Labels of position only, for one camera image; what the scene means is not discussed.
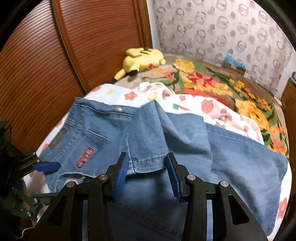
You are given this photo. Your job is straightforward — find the yellow plush toy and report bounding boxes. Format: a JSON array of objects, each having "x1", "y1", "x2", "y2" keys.
[{"x1": 113, "y1": 47, "x2": 166, "y2": 83}]

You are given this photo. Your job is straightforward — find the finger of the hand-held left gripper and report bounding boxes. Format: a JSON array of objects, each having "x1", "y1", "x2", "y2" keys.
[
  {"x1": 13, "y1": 192, "x2": 55, "y2": 222},
  {"x1": 16, "y1": 152, "x2": 61, "y2": 178}
]

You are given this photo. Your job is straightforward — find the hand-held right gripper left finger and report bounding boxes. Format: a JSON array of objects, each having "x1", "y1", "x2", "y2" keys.
[{"x1": 29, "y1": 152, "x2": 129, "y2": 241}]

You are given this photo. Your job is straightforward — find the white flowered bedsheet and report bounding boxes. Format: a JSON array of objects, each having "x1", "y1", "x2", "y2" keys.
[{"x1": 23, "y1": 82, "x2": 292, "y2": 241}]

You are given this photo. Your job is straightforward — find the wooden louvred wardrobe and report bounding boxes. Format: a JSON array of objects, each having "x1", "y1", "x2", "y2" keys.
[{"x1": 0, "y1": 0, "x2": 153, "y2": 153}]

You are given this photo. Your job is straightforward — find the brown floral blanket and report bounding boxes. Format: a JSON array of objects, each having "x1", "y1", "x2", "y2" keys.
[{"x1": 116, "y1": 54, "x2": 290, "y2": 160}]

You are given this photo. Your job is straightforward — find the small cardboard box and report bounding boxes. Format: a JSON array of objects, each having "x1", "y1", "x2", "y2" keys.
[{"x1": 223, "y1": 61, "x2": 246, "y2": 76}]

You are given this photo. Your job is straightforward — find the blue denim pants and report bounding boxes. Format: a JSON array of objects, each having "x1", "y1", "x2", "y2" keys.
[{"x1": 38, "y1": 97, "x2": 288, "y2": 241}]

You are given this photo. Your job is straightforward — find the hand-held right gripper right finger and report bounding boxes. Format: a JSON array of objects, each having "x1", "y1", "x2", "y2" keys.
[{"x1": 166, "y1": 152, "x2": 269, "y2": 241}]

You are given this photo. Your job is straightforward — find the light blue cloth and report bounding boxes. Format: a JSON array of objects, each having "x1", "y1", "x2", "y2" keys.
[{"x1": 224, "y1": 53, "x2": 244, "y2": 66}]

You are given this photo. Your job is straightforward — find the ring patterned curtain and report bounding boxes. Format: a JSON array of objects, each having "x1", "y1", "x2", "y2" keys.
[{"x1": 153, "y1": 0, "x2": 294, "y2": 98}]

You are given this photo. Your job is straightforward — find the thin white cable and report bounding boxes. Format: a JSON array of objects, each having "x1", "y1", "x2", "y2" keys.
[{"x1": 20, "y1": 228, "x2": 34, "y2": 239}]

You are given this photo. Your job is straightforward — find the wooden cabinet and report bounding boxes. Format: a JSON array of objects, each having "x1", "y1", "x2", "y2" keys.
[{"x1": 280, "y1": 79, "x2": 296, "y2": 110}]

